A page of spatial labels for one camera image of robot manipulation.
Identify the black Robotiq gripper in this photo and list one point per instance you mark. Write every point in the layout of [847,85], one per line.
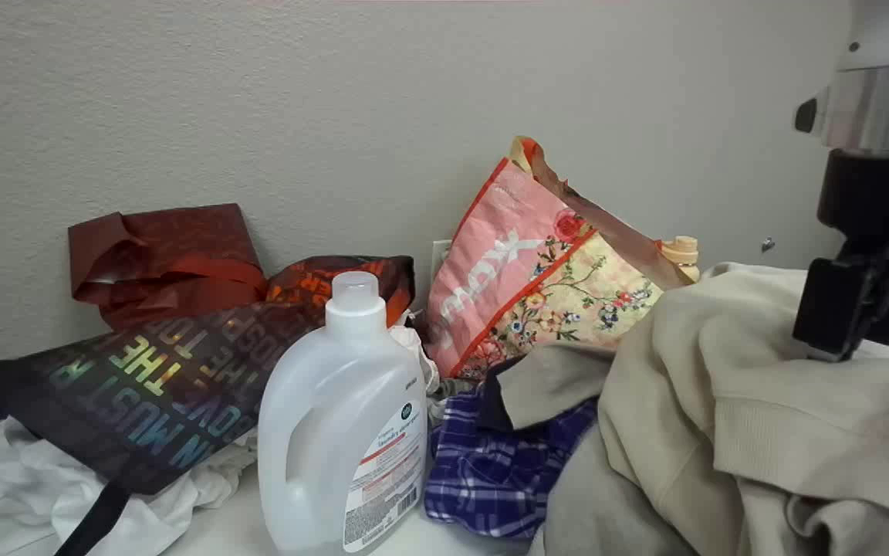
[880,195]

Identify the cream beige sweatshirt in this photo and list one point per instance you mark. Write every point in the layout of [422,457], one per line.
[774,432]

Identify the gray fleece garment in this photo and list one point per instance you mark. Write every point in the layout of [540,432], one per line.
[558,387]

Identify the blue plaid cloth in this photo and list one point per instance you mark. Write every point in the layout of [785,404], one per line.
[496,473]

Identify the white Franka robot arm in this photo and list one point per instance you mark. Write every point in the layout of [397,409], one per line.
[887,104]

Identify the pink floral tote bag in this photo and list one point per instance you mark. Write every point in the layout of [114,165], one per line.
[527,280]

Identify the translucent detergent jug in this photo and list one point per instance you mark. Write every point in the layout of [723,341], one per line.
[331,432]

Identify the orange patterned bag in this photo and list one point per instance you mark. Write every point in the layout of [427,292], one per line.
[309,283]

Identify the red-brown shopping bag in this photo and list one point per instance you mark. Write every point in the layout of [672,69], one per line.
[169,265]

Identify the black tote rainbow text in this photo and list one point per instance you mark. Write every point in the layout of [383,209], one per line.
[137,395]

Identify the small dark wall fixture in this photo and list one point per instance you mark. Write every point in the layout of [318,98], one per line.
[767,244]

